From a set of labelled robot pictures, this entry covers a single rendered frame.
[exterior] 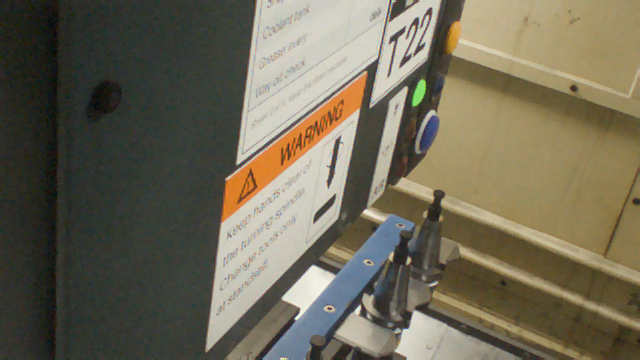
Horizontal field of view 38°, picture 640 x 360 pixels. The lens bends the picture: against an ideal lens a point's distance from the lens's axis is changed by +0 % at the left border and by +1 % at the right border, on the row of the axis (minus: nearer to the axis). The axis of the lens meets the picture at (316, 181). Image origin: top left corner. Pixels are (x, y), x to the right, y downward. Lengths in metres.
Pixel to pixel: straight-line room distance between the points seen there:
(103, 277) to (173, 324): 0.08
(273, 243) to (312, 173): 0.05
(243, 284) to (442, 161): 1.09
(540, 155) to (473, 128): 0.11
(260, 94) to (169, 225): 0.07
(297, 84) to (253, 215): 0.07
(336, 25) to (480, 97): 1.03
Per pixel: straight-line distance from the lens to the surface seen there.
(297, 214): 0.52
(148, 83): 0.34
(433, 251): 1.17
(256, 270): 0.50
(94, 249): 0.35
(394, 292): 1.08
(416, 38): 0.61
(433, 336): 1.70
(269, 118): 0.44
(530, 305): 1.64
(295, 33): 0.43
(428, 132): 0.71
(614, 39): 1.41
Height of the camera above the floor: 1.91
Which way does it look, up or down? 32 degrees down
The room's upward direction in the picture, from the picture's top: 10 degrees clockwise
